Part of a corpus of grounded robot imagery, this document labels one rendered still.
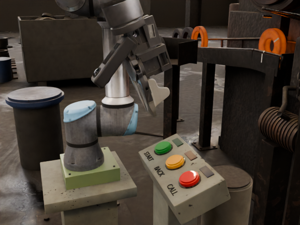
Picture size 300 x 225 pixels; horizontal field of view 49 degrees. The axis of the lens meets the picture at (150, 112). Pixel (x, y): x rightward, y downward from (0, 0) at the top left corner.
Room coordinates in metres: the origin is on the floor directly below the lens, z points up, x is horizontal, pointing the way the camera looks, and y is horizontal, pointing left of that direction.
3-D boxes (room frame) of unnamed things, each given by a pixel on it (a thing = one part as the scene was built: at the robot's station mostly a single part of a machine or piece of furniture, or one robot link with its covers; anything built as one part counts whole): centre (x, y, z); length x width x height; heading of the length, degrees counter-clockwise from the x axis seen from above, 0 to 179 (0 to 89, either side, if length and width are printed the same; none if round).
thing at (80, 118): (1.13, 0.25, 0.52); 0.13 x 0.12 x 0.14; 96
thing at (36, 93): (1.83, 0.66, 0.22); 0.32 x 0.32 x 0.43
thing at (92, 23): (3.92, 0.96, 0.39); 1.03 x 0.83 x 0.79; 112
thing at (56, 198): (1.13, 0.25, 0.28); 0.32 x 0.32 x 0.04; 20
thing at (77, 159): (1.13, 0.25, 0.40); 0.15 x 0.15 x 0.10
